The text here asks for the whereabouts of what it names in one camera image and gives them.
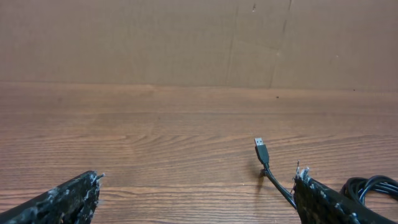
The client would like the black USB-A cable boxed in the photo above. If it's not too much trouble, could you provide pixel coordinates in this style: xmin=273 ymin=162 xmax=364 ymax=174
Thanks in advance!
xmin=254 ymin=137 xmax=398 ymax=210

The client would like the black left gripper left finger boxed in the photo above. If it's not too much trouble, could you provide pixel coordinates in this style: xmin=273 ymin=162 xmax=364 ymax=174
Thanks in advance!
xmin=1 ymin=170 xmax=104 ymax=224

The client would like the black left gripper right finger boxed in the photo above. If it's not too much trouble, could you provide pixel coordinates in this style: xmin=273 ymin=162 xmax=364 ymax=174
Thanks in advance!
xmin=294 ymin=168 xmax=397 ymax=224

